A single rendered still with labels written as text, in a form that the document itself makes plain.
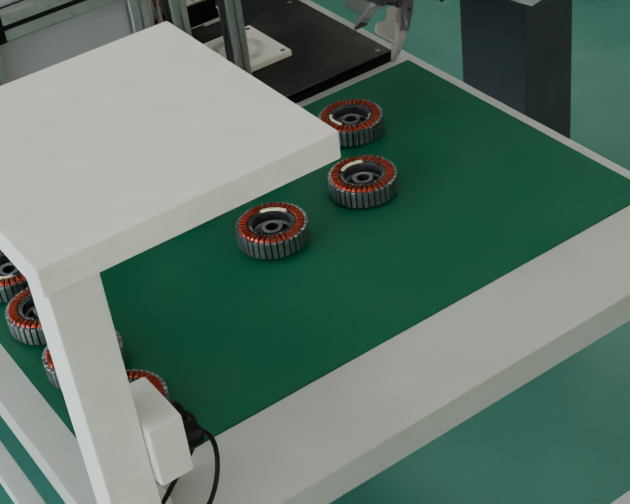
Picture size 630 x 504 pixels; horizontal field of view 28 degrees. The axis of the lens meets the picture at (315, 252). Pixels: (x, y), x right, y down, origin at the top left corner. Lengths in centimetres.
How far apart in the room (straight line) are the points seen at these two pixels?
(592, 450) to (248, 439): 114
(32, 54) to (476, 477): 122
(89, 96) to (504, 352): 65
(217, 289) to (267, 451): 35
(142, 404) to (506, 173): 82
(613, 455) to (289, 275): 98
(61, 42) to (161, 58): 51
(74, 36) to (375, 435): 81
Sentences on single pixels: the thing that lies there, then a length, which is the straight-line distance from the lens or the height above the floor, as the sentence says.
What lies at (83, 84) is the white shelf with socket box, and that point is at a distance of 149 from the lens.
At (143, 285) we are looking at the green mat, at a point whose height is 75.
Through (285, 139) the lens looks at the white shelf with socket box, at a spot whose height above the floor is 121.
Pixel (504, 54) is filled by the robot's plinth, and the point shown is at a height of 53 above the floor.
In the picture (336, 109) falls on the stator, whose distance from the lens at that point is 219.
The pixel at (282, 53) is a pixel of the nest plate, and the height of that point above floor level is 78.
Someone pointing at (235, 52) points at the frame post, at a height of 90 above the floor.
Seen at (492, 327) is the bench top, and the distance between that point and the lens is 175.
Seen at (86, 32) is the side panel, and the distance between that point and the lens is 202.
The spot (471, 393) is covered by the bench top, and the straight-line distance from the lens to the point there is 166.
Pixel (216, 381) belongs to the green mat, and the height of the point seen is 75.
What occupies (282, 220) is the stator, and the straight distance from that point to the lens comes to 196.
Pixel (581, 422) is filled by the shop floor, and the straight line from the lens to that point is 268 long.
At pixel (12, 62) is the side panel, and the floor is 103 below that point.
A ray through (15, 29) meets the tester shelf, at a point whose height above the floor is 109.
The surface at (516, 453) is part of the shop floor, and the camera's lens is 261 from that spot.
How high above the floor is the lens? 189
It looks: 37 degrees down
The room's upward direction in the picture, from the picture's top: 8 degrees counter-clockwise
